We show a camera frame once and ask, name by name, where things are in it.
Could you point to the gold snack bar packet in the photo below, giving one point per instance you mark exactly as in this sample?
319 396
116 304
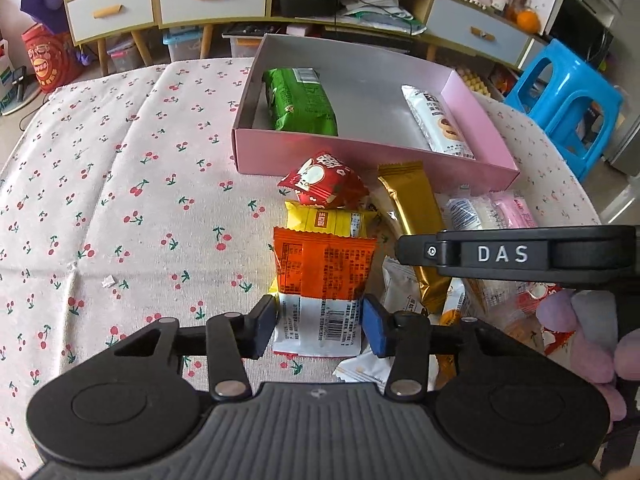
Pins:
417 213

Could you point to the red paper bag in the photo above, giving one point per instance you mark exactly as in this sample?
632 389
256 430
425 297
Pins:
53 57

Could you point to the red round snack packet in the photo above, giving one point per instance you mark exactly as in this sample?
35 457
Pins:
323 181

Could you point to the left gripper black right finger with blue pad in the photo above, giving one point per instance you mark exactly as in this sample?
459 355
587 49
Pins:
404 336

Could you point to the white drawer tv cabinet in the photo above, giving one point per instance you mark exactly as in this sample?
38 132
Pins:
453 24

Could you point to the clear storage bin blue lid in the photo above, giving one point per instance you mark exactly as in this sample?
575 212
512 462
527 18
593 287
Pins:
183 44

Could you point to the cherry print table cloth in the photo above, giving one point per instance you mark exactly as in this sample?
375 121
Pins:
121 204

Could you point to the lower orange fruit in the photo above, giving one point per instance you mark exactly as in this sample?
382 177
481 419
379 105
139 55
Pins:
527 21

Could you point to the yellow snack packet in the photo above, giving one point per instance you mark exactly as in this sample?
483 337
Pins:
339 222

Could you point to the purple plush toy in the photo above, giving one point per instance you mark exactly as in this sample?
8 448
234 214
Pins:
597 352

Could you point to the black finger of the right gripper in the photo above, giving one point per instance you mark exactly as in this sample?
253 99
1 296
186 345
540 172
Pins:
588 257

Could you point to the pink candy bag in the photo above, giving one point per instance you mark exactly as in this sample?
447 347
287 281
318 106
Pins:
513 210

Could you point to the black microwave oven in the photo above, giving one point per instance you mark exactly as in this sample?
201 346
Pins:
574 25

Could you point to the white pastry packet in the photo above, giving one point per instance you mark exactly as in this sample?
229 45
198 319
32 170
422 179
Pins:
401 289

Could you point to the blue plastic stool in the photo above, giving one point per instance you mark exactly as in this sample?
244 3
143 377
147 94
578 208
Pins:
555 92

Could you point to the yellow egg tray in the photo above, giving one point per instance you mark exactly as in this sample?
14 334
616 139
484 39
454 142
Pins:
473 81

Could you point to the green snack packet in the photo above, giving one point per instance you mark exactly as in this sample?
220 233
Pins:
297 101

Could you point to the white cookie snack packet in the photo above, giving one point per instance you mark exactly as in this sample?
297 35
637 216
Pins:
441 132

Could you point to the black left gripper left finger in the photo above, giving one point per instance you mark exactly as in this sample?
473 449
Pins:
232 338

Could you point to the silver refrigerator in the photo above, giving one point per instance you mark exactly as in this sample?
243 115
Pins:
623 151

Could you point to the pink cardboard box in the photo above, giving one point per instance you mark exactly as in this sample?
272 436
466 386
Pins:
374 123

